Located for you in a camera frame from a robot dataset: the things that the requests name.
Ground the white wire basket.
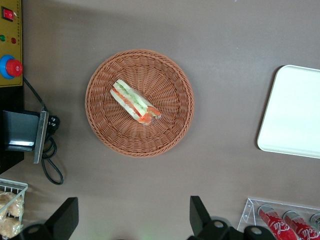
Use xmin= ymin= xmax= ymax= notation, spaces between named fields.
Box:
xmin=0 ymin=177 xmax=29 ymax=226

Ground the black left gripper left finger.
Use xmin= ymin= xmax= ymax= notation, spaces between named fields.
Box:
xmin=11 ymin=197 xmax=80 ymax=240

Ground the yellow control box with buttons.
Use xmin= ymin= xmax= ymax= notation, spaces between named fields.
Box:
xmin=0 ymin=0 xmax=24 ymax=88

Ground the red soda can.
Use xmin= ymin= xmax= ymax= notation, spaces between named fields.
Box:
xmin=282 ymin=210 xmax=320 ymax=240
xmin=257 ymin=204 xmax=292 ymax=240

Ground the black power plug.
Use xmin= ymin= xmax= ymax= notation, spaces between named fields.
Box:
xmin=47 ymin=115 xmax=61 ymax=131

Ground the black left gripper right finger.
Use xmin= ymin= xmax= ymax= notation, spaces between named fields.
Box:
xmin=187 ymin=195 xmax=242 ymax=240

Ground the round brown wicker basket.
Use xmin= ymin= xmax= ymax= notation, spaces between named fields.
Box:
xmin=84 ymin=48 xmax=195 ymax=158

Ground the black power cable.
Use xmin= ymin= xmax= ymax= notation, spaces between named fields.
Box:
xmin=22 ymin=76 xmax=65 ymax=186

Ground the clear acrylic bottle holder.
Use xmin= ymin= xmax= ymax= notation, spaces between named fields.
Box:
xmin=236 ymin=197 xmax=320 ymax=240

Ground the black metal box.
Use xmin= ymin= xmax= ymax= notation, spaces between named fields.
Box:
xmin=2 ymin=110 xmax=41 ymax=153

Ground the wrapped sandwich with vegetables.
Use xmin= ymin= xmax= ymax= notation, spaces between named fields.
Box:
xmin=109 ymin=78 xmax=163 ymax=126

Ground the black stand column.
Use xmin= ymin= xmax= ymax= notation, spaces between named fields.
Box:
xmin=0 ymin=84 xmax=25 ymax=175

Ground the red Coca-Cola bottle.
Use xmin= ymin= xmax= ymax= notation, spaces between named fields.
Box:
xmin=309 ymin=212 xmax=320 ymax=232

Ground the bagged beige pastry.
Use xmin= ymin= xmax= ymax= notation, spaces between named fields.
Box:
xmin=8 ymin=196 xmax=25 ymax=219
xmin=0 ymin=216 xmax=24 ymax=239
xmin=0 ymin=190 xmax=14 ymax=213

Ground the cream white plastic tray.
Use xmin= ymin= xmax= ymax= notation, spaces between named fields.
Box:
xmin=256 ymin=64 xmax=320 ymax=160

